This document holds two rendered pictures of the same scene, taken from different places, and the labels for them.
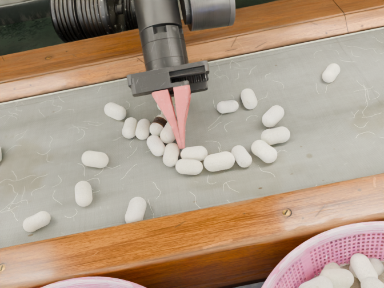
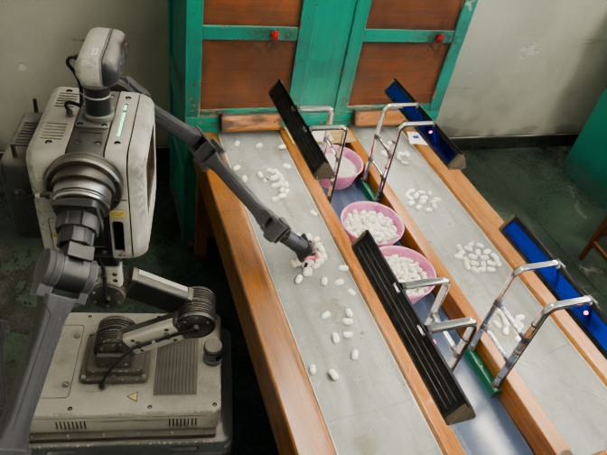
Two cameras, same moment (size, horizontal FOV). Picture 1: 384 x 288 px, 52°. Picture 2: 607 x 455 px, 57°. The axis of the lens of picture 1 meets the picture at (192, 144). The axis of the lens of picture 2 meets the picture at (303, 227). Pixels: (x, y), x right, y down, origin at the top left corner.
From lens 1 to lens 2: 2.04 m
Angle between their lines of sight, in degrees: 77
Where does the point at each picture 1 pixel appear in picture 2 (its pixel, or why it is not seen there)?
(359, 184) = (330, 221)
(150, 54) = (303, 244)
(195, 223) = (348, 252)
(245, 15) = (237, 236)
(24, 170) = (329, 305)
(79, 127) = (304, 292)
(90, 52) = (260, 290)
